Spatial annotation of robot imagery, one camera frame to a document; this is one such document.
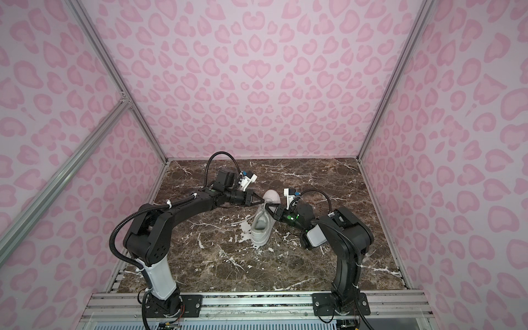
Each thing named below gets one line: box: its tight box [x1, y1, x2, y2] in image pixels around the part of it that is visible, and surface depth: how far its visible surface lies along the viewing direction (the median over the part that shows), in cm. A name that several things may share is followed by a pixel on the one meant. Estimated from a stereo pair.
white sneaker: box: [250, 189, 282, 247], surface depth 88 cm
